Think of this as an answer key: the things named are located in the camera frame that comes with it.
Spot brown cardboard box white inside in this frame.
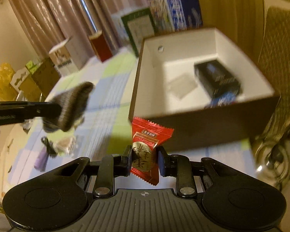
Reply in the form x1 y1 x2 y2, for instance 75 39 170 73
128 27 281 151

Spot green milk carton box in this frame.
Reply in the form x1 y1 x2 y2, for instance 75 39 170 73
111 7 156 57

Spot grey striped knit sock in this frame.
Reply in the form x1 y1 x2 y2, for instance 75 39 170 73
43 82 95 133

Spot yellow curtain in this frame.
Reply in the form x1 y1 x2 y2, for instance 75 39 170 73
169 0 267 62

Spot pink curtain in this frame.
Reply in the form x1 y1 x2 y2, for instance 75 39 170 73
3 0 165 62

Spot black cable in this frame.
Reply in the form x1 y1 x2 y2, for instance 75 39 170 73
40 136 58 158

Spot black product box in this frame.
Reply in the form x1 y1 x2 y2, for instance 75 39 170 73
194 61 242 97

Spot quilted chair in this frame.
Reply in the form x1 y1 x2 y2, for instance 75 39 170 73
252 5 290 176

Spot red candy wrapper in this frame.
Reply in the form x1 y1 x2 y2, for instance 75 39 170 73
130 116 175 186

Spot clear plastic case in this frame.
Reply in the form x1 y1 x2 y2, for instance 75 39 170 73
168 75 199 100

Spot blue milk carton box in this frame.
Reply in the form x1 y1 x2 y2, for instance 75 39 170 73
148 0 204 33

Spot bag of cotton swabs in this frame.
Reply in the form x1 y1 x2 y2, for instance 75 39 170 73
54 136 76 155

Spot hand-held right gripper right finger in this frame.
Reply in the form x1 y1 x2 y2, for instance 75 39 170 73
157 147 234 199

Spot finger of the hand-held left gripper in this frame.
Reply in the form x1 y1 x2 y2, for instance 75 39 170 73
0 101 61 113
17 111 61 124

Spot cream printed bedsheet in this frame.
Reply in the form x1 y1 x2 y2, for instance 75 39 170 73
0 123 32 213

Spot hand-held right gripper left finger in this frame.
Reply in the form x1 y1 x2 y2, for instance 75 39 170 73
51 145 133 198

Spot plaid tablecloth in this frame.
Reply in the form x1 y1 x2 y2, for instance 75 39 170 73
8 47 257 189

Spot clear pack with blue label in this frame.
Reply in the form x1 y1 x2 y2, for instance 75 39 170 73
204 92 238 109

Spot white product box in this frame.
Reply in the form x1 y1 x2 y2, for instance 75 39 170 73
48 37 86 77

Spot green tissue packs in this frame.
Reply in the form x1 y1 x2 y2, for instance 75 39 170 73
25 60 42 74

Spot dark red box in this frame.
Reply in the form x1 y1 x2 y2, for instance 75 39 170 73
88 31 113 62

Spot cardboard box with white hanger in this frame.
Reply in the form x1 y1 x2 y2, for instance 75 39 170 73
9 69 43 100

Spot yellow plastic bag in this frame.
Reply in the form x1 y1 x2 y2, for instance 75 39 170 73
0 62 16 100

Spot purple tube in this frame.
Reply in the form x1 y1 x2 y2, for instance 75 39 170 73
34 147 49 172

